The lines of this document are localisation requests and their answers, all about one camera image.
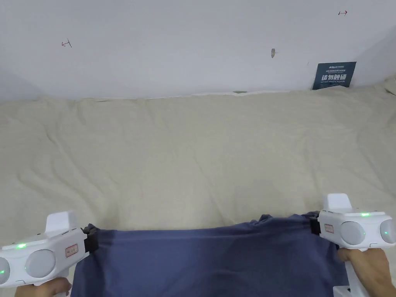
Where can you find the dark blue shirt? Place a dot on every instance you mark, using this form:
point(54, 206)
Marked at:
point(204, 263)

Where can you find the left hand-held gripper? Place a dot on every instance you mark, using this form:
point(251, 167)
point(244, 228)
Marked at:
point(37, 260)

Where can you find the person's right hand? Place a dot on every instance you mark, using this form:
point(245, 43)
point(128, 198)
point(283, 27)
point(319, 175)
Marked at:
point(369, 272)

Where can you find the bed with beige sheet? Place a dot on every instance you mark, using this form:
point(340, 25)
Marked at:
point(191, 154)

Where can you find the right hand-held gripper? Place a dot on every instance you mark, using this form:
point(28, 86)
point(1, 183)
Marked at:
point(352, 229)

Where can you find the dark blue sign card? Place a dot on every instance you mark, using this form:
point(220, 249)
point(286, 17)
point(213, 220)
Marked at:
point(334, 75)

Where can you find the person's left hand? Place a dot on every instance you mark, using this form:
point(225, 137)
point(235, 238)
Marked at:
point(43, 288)

